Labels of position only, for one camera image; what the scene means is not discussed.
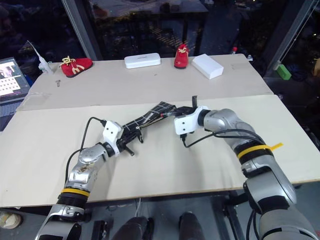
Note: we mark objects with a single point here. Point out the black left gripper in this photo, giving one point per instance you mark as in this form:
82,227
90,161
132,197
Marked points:
126,140

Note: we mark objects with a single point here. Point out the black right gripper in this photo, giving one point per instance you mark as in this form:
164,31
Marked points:
190,111

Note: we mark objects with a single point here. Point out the black grid pouch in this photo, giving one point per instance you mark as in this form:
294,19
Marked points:
147,117

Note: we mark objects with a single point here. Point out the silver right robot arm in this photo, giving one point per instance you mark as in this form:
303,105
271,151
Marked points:
265,180

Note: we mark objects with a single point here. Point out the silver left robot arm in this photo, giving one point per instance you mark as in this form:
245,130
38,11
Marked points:
82,170

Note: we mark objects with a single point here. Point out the yellow zip tie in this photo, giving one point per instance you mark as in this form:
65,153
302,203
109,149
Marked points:
252,150

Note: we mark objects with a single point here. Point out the white rectangular box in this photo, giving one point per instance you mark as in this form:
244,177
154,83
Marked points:
207,66

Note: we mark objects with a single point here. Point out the red shoe with yellow laces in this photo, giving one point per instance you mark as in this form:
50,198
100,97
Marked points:
76,66
181,58

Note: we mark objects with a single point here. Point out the white oblong case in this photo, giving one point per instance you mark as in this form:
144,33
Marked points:
142,60

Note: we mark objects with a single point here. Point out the red-capped bottle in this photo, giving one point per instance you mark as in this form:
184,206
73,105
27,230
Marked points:
234,50

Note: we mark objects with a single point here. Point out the dark rounded shape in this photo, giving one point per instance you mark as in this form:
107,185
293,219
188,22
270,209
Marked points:
189,226
135,228

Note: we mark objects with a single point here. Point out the green block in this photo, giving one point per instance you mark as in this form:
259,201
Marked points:
283,72

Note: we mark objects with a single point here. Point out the open laptop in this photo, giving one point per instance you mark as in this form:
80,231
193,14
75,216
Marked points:
11,80

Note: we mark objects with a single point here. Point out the white round object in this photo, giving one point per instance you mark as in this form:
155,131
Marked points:
10,220

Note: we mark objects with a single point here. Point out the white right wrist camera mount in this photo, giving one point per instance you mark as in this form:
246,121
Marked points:
185,123

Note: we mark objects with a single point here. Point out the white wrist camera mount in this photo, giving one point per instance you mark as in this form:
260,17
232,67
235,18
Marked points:
111,130
185,123

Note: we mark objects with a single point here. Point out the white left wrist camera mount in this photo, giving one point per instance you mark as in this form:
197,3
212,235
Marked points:
111,130

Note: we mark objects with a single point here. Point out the black table frame leg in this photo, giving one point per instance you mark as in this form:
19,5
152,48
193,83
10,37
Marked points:
233,215

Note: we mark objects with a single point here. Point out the grey metal window post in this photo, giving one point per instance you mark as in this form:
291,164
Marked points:
81,27
287,32

